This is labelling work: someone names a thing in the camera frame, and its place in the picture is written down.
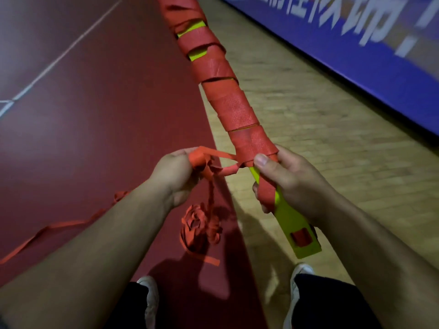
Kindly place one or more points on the person's right hand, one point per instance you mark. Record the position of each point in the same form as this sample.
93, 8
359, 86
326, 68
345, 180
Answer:
298, 185

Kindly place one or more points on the person's left hand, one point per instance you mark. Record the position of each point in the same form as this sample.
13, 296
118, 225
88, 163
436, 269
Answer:
173, 176

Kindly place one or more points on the bundle of yellow rungs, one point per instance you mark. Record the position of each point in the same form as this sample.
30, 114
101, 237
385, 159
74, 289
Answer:
291, 222

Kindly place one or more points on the person's right forearm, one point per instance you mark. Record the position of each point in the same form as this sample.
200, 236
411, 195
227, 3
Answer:
387, 270

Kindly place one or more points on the person's left forearm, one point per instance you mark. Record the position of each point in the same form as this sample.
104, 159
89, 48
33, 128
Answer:
79, 267

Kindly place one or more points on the white right shoe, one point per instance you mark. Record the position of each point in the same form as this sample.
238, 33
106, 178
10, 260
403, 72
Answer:
295, 287

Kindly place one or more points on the white shoe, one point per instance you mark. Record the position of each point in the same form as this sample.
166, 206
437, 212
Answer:
151, 298
295, 287

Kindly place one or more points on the white left shoe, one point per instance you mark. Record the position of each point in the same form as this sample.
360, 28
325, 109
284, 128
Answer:
151, 298

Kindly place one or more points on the black right trouser leg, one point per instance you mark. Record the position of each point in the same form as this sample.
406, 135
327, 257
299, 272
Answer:
332, 304

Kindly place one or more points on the black trouser leg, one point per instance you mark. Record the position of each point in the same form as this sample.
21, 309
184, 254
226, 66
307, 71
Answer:
127, 308
332, 304

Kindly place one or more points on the black left trouser leg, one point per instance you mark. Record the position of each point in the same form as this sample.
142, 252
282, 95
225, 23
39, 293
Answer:
127, 308

